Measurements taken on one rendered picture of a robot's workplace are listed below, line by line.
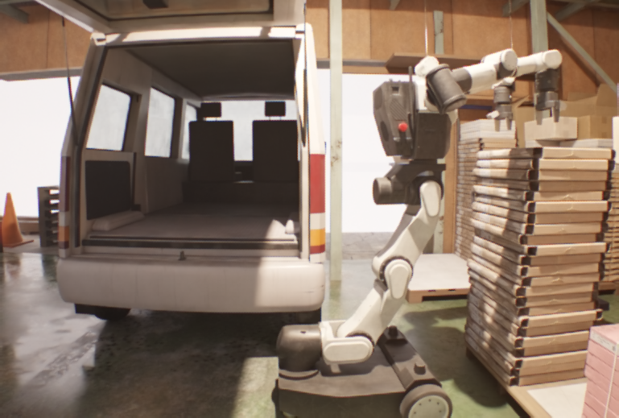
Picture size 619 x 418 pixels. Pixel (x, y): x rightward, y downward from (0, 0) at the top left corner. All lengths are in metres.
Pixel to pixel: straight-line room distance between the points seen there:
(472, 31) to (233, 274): 3.63
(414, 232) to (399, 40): 2.92
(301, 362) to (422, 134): 1.02
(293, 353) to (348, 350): 0.22
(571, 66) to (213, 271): 4.44
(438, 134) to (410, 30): 2.84
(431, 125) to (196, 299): 1.35
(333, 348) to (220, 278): 0.66
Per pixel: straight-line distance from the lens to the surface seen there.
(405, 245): 1.51
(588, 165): 1.73
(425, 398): 1.53
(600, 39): 5.40
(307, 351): 1.55
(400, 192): 1.46
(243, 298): 1.86
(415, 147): 1.44
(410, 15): 4.29
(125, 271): 2.01
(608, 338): 1.51
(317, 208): 1.83
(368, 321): 1.57
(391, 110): 1.43
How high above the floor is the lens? 1.02
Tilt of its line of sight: 3 degrees down
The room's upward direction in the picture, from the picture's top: straight up
